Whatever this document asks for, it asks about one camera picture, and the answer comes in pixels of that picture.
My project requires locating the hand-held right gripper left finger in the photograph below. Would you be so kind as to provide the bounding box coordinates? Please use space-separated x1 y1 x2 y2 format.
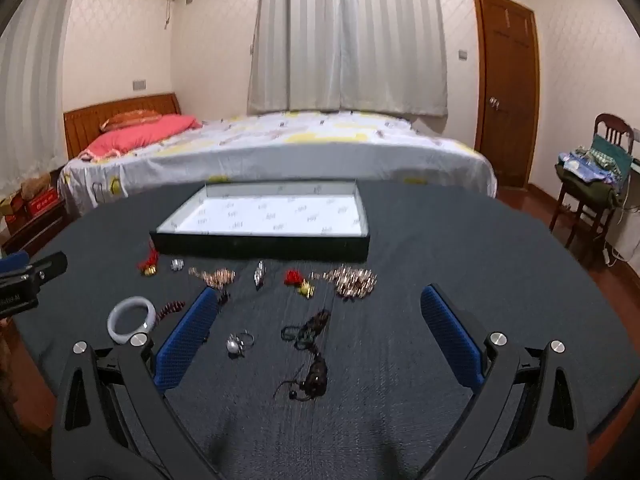
50 285 221 480

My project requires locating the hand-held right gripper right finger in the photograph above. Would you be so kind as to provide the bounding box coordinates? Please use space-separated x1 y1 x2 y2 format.
415 284 591 480

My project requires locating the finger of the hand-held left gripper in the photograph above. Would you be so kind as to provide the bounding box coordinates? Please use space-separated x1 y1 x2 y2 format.
20 251 68 286
0 252 30 275

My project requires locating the dark red bead bracelet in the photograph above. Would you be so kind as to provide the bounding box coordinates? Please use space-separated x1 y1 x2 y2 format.
154 287 233 322

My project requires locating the pearl flower brooch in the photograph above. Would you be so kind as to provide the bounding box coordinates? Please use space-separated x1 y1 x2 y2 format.
226 330 255 359

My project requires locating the rose gold charm bracelet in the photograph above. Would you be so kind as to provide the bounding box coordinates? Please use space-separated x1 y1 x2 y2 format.
188 266 236 289

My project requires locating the pale jade bangle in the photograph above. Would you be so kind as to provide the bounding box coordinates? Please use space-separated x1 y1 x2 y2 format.
107 297 157 345

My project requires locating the red knot gold charm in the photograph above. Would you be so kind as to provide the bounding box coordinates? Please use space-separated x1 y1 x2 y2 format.
136 245 161 277

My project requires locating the rose gold brooch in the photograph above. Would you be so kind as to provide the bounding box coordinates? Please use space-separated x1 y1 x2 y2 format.
310 264 378 300

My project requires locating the dark green shallow box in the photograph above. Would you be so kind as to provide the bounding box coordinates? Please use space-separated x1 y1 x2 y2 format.
149 178 372 263

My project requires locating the red tassel gold charm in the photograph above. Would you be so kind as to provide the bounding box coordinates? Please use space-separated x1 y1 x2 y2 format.
283 269 316 297

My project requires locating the black cord pendant necklace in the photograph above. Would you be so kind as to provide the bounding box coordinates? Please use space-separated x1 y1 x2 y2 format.
274 309 332 402

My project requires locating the wooden nightstand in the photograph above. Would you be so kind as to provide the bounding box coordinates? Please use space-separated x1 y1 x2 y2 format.
0 195 71 261

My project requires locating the red box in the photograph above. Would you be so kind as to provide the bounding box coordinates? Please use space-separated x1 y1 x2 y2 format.
20 182 63 218

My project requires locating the brown bag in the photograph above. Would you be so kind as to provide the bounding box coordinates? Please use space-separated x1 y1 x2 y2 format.
20 176 51 200

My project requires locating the wooden headboard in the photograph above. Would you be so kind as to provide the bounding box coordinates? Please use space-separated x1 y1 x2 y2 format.
63 92 182 161

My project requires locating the pink pillow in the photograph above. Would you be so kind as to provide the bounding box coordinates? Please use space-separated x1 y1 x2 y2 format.
79 114 203 162

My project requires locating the orange pillow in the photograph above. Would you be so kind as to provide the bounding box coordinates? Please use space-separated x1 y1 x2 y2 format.
100 111 163 133

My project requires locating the sheer white side curtain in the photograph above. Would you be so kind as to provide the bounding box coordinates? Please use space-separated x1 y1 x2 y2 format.
0 0 86 196

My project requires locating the pile of clothes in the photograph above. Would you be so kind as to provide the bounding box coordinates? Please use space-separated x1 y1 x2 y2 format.
554 132 632 208

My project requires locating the white appliance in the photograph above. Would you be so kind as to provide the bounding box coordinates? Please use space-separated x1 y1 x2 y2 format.
607 157 640 263

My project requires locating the bed with patterned sheet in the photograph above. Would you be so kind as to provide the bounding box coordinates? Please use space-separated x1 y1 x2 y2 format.
57 110 498 218

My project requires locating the wooden door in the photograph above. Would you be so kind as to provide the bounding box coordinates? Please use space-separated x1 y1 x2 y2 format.
472 0 542 191

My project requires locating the wooden chair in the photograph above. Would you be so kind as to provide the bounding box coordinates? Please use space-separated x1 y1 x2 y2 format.
548 113 636 251

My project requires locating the white window curtain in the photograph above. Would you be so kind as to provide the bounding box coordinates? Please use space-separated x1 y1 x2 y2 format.
247 0 449 117

